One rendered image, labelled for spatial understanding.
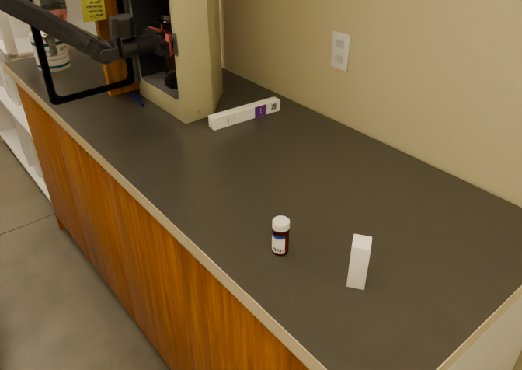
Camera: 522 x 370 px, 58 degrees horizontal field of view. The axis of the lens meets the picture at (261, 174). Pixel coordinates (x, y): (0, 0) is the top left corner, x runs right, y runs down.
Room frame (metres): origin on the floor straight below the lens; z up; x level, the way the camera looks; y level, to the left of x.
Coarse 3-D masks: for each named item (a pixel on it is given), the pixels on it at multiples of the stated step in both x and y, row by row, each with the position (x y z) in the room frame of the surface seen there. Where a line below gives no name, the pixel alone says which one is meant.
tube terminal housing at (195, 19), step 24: (192, 0) 1.42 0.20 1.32; (216, 0) 1.61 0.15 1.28; (192, 24) 1.42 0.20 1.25; (216, 24) 1.58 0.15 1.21; (192, 48) 1.41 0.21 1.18; (216, 48) 1.56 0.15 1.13; (192, 72) 1.41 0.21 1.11; (216, 72) 1.54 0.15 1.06; (144, 96) 1.60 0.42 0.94; (168, 96) 1.46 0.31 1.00; (192, 96) 1.40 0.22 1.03; (216, 96) 1.52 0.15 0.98; (192, 120) 1.40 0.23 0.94
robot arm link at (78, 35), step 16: (0, 0) 1.26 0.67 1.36; (16, 0) 1.28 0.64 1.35; (16, 16) 1.28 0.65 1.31; (32, 16) 1.29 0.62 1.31; (48, 16) 1.31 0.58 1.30; (48, 32) 1.31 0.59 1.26; (64, 32) 1.33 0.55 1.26; (80, 32) 1.35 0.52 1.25; (80, 48) 1.34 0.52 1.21; (96, 48) 1.36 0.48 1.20
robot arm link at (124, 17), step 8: (112, 16) 1.42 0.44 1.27; (120, 16) 1.42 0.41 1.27; (128, 16) 1.42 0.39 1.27; (112, 24) 1.40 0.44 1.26; (120, 24) 1.40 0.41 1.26; (128, 24) 1.41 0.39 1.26; (112, 32) 1.40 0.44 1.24; (120, 32) 1.40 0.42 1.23; (128, 32) 1.41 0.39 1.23; (112, 40) 1.41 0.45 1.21; (112, 48) 1.38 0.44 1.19; (104, 56) 1.36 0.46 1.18; (112, 56) 1.37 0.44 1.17
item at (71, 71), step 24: (48, 0) 1.46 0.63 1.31; (72, 0) 1.50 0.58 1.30; (96, 0) 1.55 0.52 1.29; (96, 24) 1.54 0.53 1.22; (48, 48) 1.43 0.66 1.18; (72, 48) 1.48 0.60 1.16; (72, 72) 1.47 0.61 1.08; (96, 72) 1.52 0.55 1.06; (120, 72) 1.58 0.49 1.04; (48, 96) 1.41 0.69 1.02
